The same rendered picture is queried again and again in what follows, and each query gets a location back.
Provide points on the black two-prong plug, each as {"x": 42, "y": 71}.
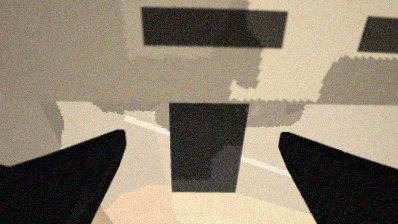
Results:
{"x": 206, "y": 144}

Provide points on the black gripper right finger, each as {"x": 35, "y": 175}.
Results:
{"x": 338, "y": 187}

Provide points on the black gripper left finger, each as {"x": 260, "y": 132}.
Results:
{"x": 64, "y": 187}

